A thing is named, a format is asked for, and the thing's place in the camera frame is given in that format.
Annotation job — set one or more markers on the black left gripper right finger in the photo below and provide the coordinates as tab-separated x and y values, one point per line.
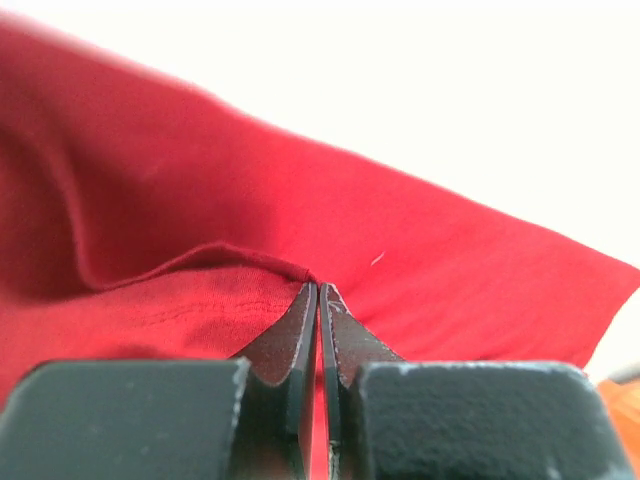
346	345

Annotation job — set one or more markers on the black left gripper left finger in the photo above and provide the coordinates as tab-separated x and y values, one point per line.
273	436

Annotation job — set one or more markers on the red t-shirt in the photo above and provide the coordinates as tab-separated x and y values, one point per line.
141	218

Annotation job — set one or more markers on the orange plastic laundry basket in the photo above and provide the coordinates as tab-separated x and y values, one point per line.
619	390

